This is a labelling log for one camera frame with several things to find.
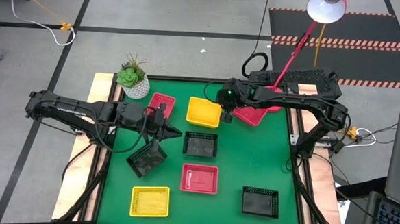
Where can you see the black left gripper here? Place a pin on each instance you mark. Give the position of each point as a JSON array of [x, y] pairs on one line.
[[134, 117]]

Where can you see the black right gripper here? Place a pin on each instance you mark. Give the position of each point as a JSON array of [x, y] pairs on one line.
[[233, 96]]

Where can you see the red plastic slotted basket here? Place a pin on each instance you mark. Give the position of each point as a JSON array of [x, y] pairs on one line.
[[200, 179], [253, 116], [159, 101]]

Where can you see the yellow plastic slotted basket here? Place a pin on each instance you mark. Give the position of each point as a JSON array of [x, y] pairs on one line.
[[149, 202], [203, 113]]

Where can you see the black plastic slotted basket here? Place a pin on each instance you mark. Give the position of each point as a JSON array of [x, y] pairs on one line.
[[260, 202], [144, 162], [200, 146]]

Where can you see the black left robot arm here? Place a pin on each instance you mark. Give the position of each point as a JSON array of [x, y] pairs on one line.
[[66, 110]]

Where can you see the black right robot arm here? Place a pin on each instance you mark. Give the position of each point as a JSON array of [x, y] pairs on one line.
[[296, 100]]

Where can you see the succulent in white patterned pot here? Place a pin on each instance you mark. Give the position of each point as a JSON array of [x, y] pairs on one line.
[[136, 88]]

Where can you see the black perforated box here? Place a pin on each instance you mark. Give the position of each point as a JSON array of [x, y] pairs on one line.
[[301, 76]]

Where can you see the wooden side board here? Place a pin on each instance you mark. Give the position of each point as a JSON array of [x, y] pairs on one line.
[[79, 188], [323, 187]]

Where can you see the red desk lamp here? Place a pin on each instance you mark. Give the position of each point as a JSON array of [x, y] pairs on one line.
[[325, 10]]

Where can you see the black mat with hazard stripes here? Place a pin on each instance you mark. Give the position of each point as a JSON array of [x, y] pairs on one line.
[[360, 62]]

